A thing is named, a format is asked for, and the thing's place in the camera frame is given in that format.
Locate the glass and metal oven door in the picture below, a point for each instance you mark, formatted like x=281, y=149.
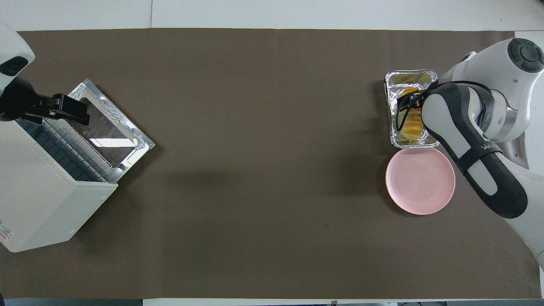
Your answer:
x=114, y=127

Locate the cream toaster oven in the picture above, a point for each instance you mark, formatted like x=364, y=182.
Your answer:
x=38, y=204

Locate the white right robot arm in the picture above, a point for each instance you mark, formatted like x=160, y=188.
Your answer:
x=505, y=68

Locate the aluminium foil tray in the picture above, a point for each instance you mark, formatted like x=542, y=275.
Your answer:
x=393, y=80

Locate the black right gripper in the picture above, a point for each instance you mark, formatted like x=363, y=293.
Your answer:
x=412, y=98

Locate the pink round plate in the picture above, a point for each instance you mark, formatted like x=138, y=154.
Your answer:
x=420, y=180

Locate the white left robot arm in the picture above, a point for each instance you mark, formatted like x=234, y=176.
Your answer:
x=12, y=46

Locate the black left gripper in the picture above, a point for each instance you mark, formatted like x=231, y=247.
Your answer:
x=19, y=104

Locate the sliced yellow bread loaf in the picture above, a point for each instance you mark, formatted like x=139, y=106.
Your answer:
x=411, y=129

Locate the brown paper table mat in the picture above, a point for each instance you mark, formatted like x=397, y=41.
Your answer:
x=255, y=191

